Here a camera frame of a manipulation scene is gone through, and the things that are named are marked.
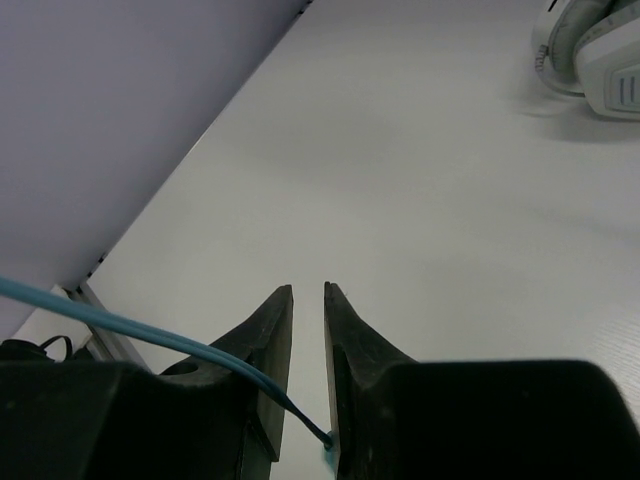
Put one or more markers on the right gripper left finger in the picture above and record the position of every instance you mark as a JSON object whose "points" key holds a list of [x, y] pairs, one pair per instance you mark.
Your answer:
{"points": [[264, 341]]}

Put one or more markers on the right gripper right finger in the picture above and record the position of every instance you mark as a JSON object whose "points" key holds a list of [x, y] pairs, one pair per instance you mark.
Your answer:
{"points": [[360, 363]]}

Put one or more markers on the white grey headphones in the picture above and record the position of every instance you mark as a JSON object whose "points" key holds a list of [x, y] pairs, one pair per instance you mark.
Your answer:
{"points": [[590, 50]]}

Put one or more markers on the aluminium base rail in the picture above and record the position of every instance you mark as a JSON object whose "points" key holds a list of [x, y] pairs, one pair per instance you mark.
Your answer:
{"points": [[103, 344]]}

